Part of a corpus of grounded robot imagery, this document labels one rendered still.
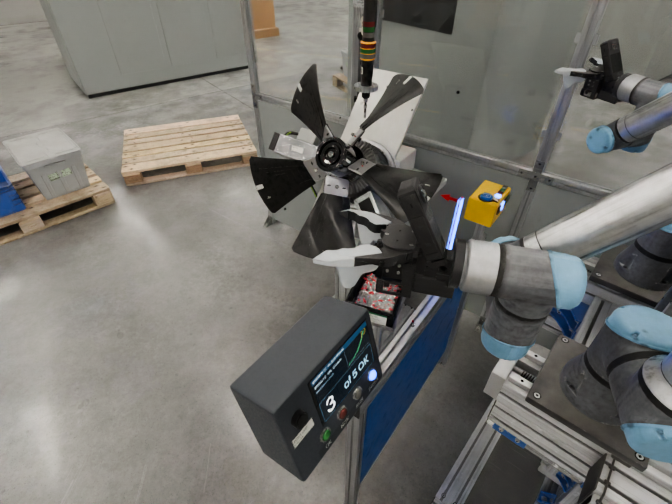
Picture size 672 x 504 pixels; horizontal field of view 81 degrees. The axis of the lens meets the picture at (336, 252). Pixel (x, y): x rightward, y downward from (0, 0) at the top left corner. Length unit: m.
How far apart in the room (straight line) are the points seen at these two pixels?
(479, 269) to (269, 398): 0.36
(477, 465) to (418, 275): 1.29
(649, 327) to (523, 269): 0.37
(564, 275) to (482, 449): 1.31
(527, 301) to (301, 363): 0.36
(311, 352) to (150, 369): 1.75
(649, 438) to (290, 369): 0.55
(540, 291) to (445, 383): 1.65
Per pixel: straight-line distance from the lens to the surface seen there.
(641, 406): 0.80
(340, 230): 1.34
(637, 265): 1.35
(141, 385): 2.34
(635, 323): 0.88
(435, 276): 0.58
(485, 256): 0.55
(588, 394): 0.97
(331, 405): 0.74
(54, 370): 2.62
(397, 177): 1.30
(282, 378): 0.67
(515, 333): 0.63
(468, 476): 1.75
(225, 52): 6.96
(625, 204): 0.69
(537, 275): 0.57
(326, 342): 0.70
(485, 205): 1.45
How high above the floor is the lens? 1.81
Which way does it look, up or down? 40 degrees down
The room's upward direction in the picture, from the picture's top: straight up
